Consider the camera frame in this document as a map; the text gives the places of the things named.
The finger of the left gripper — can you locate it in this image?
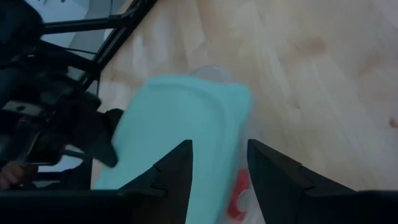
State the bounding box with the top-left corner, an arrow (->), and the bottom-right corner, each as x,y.
91,108 -> 126,169

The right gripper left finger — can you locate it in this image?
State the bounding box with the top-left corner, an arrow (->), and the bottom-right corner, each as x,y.
118,139 -> 194,224

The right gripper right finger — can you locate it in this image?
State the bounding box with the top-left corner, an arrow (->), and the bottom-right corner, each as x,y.
248,139 -> 355,224

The red elastic bandage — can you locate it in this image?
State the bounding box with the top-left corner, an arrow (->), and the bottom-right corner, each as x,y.
226,167 -> 252,222

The teal container lid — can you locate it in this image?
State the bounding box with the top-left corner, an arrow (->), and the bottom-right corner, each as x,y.
93,73 -> 252,224

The clear plastic container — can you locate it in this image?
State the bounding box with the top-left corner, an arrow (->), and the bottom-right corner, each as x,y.
189,63 -> 271,224

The person's hand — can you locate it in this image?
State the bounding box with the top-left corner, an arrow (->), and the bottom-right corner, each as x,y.
0,161 -> 34,190

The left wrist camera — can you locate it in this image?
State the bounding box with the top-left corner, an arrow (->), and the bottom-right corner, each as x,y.
9,121 -> 63,166

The black aluminium rig frame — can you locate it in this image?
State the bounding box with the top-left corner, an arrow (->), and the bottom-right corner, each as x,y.
40,0 -> 159,91

